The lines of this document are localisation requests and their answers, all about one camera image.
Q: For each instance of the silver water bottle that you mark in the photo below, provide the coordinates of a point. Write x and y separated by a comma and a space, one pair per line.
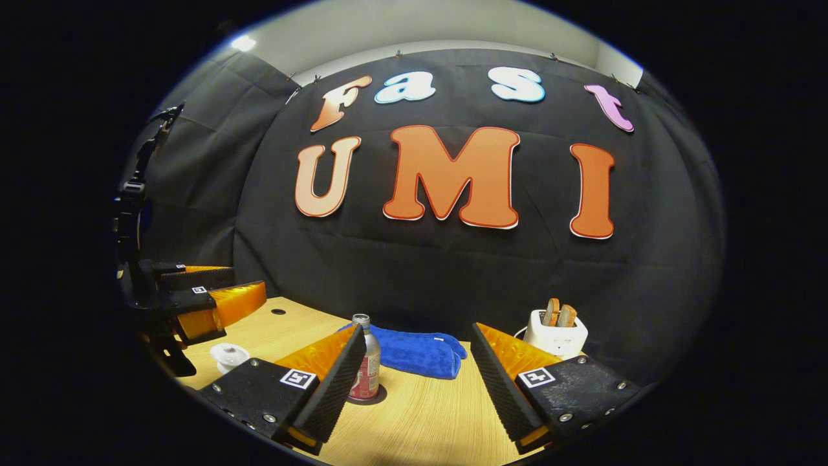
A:
367, 372

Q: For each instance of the white toaster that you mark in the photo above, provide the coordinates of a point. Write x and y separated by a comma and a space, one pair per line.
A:
556, 340

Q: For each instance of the brown bread slice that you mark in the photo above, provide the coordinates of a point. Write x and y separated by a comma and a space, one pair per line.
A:
567, 316
551, 312

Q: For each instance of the blue towel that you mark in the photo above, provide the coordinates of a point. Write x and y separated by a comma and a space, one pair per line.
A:
420, 353

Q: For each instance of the dark round coaster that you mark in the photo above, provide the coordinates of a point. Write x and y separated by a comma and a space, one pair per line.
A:
381, 395

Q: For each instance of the ceiling light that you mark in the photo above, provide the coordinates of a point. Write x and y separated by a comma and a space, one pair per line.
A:
244, 43

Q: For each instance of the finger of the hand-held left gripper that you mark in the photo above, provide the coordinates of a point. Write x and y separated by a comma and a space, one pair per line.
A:
226, 307
194, 277

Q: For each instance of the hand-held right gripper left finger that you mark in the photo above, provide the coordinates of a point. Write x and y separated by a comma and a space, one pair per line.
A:
333, 388

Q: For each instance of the white saucer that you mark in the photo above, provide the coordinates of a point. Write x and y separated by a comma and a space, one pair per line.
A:
228, 371

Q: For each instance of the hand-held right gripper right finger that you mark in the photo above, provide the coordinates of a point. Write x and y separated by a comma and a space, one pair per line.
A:
501, 388

